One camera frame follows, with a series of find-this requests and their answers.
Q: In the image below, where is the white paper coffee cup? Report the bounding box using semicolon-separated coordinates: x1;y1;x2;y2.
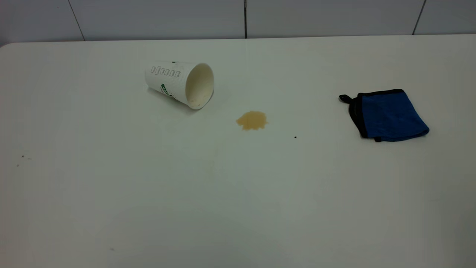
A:
144;61;215;110

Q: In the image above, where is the blue cloth with black trim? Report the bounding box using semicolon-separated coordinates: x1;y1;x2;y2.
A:
338;89;430;143

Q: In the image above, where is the brown spilled coffee puddle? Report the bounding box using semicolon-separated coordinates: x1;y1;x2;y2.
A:
236;111;268;131

